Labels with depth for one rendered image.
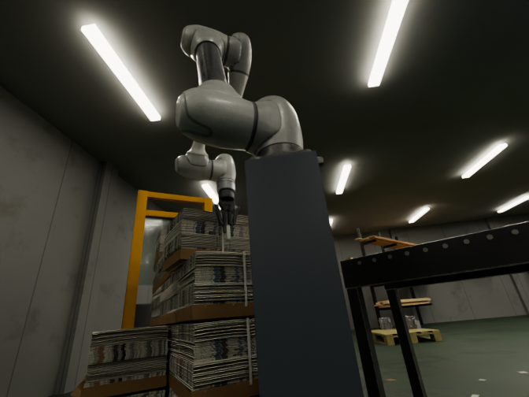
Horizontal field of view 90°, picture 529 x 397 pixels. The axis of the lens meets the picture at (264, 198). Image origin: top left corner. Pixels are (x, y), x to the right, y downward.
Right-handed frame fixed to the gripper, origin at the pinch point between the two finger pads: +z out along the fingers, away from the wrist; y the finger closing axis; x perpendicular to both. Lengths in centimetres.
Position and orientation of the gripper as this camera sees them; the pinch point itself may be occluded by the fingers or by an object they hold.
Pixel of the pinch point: (227, 232)
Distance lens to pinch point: 121.9
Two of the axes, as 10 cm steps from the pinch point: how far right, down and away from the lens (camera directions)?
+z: 1.0, 9.0, -4.3
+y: -8.9, -1.1, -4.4
